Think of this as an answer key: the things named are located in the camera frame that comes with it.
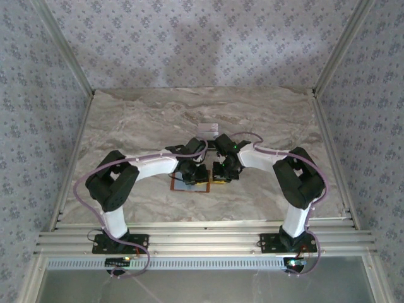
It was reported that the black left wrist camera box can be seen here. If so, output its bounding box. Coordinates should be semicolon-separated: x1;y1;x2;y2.
165;137;208;158

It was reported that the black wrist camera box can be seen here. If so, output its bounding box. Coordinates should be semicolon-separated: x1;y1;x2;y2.
214;133;253;157
165;137;208;158

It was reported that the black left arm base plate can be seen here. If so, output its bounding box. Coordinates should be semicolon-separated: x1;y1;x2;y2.
91;233;150;255

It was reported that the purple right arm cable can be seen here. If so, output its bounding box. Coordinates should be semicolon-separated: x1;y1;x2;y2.
229;131;331;278

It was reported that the aluminium mounting rail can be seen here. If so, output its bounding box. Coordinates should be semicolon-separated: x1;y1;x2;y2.
33;220;378;256

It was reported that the slotted grey cable duct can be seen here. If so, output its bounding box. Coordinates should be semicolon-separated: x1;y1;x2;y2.
47;256;287;271

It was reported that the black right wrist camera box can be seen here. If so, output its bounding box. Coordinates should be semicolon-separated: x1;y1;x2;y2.
214;133;253;157

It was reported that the aluminium side rail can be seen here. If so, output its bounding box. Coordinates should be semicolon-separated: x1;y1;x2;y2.
311;91;360;230
47;94;95;231

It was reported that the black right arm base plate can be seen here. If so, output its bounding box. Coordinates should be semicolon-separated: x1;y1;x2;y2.
259;232;318;253

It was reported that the grey metal sheet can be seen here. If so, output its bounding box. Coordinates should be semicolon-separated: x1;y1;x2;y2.
40;270;376;303

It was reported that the aluminium frame post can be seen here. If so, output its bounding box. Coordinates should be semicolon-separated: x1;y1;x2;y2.
312;0;376;95

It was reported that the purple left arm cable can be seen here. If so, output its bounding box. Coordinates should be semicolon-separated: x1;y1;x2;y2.
73;138;209;279

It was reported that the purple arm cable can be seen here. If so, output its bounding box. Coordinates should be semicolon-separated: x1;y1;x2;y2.
73;138;209;279
229;131;331;278

